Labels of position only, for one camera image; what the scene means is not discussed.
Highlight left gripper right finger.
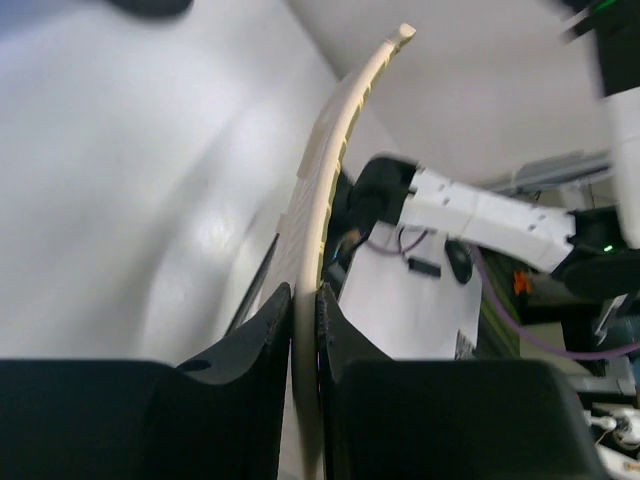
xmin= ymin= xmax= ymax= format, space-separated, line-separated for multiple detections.
xmin=316 ymin=287 xmax=605 ymax=479

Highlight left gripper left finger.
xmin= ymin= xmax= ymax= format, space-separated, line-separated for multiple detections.
xmin=1 ymin=284 xmax=292 ymax=479

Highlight woven bamboo placemat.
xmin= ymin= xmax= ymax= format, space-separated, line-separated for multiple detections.
xmin=263 ymin=23 xmax=416 ymax=479

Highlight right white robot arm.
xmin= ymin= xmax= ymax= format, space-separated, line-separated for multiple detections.
xmin=348 ymin=1 xmax=639 ymax=300

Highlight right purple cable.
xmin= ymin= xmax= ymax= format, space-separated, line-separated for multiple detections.
xmin=367 ymin=227 xmax=640 ymax=361

